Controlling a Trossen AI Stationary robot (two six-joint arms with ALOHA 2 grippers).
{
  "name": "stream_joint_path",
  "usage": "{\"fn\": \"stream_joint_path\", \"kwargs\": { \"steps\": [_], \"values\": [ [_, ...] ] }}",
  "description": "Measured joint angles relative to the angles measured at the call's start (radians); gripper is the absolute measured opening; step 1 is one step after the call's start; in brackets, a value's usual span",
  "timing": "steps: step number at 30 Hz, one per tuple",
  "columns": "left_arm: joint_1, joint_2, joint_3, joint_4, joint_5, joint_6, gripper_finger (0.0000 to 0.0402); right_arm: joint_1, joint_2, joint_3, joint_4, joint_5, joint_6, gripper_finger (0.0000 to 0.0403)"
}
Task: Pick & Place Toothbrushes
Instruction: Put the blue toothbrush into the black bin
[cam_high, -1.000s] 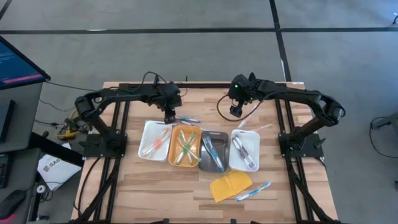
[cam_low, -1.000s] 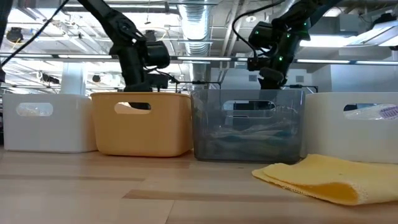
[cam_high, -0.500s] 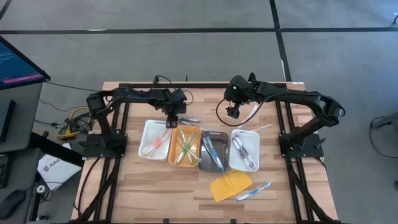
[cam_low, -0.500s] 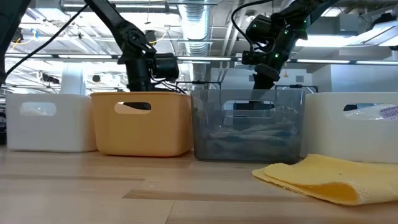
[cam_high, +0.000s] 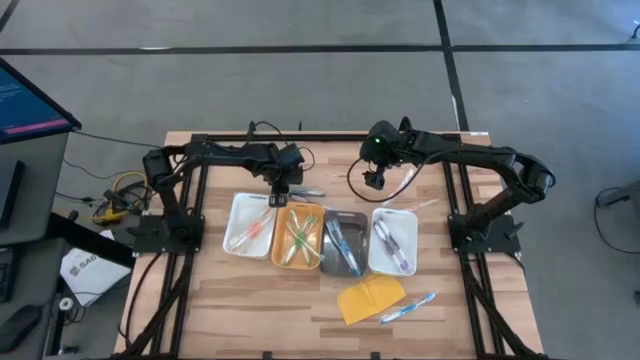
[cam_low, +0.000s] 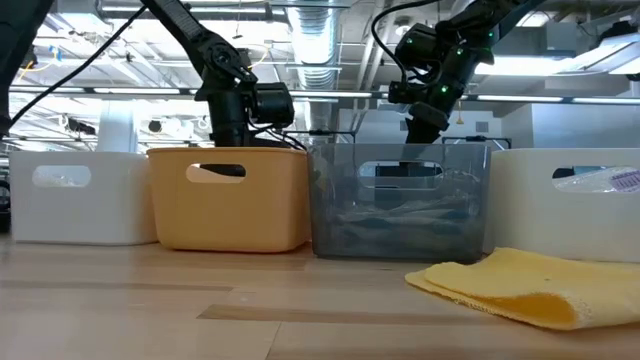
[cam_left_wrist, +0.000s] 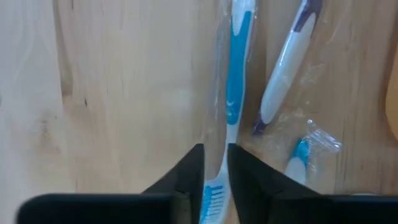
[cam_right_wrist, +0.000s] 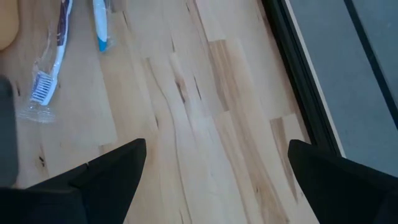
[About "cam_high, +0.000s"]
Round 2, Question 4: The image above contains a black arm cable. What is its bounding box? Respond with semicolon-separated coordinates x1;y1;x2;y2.
247;119;317;174
346;149;429;204

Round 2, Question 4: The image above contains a blue-screen monitor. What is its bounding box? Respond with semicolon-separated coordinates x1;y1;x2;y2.
0;55;83;146

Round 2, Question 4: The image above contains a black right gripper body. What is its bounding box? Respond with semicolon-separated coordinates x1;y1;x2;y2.
359;118;402;191

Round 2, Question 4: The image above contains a white printed paper sheet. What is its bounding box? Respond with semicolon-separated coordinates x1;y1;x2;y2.
59;228;133;308

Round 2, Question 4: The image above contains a grey translucent plastic bin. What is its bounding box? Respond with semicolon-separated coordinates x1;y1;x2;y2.
319;209;370;279

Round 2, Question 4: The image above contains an orange plastic bin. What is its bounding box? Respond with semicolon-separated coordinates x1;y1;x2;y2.
269;201;326;271

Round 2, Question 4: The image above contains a green toothbrush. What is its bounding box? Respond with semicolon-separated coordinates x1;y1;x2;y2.
288;210;310;265
282;215;317;265
294;214;321;254
288;210;324;259

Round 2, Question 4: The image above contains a black floor stand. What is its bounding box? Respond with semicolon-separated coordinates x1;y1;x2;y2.
594;179;640;211

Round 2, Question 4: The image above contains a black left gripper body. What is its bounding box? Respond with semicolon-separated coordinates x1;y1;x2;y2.
263;142;306;209

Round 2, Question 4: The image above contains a grey desk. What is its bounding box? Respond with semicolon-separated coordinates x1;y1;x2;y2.
0;130;71;247

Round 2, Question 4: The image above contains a black computer mouse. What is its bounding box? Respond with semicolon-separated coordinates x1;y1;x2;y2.
0;304;42;354

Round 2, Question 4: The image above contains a black thick base cable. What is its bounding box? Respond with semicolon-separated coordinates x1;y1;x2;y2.
118;252;166;346

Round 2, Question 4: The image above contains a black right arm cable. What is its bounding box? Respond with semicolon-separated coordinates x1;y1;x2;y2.
346;149;429;204

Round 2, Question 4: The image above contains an orange toothbrush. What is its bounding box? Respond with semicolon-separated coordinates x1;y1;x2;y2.
234;214;275;250
230;208;271;245

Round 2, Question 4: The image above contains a yellow cable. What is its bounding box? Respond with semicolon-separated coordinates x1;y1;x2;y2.
92;170;149;225

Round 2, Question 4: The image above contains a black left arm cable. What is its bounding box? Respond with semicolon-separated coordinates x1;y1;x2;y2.
247;119;317;174

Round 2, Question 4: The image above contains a yellow folded cloth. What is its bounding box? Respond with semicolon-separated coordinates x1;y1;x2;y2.
337;272;407;327

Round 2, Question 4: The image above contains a white plastic bin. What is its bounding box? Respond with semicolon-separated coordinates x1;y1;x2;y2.
367;207;419;277
222;192;278;260

